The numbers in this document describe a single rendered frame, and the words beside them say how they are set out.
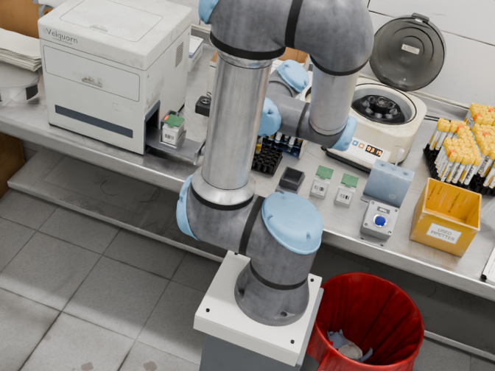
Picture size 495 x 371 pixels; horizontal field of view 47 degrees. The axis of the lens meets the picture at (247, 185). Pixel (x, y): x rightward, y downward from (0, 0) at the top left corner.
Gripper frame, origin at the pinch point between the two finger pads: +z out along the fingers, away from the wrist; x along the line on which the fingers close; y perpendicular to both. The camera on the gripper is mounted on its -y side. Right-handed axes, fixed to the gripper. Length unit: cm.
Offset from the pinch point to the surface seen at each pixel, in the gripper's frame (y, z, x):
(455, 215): 58, -30, 10
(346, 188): 31.9, -19.4, 2.1
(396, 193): 43, -25, 7
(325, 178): 26.4, -17.5, 2.0
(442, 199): 53, -31, 10
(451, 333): 108, 13, 26
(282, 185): 20.7, -8.3, 0.2
